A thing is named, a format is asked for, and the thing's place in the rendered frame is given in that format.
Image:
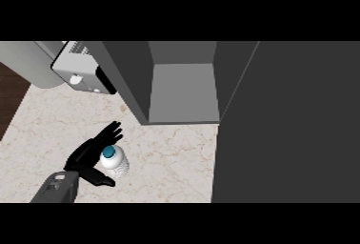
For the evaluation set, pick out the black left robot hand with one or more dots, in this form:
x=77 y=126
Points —
x=85 y=154

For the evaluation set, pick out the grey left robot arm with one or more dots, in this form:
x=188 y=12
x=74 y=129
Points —
x=57 y=188

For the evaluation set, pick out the grey open cabinet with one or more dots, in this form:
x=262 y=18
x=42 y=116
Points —
x=175 y=85

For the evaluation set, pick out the dark grey cabinet door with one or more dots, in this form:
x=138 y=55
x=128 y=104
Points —
x=291 y=124

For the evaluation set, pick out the white bottle with teal cap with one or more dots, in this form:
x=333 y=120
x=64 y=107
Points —
x=114 y=162

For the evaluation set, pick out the white boxy appliance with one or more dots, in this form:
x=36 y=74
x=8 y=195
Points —
x=83 y=70

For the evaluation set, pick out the pale grey rounded appliance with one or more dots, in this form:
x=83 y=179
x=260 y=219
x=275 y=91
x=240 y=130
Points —
x=32 y=63

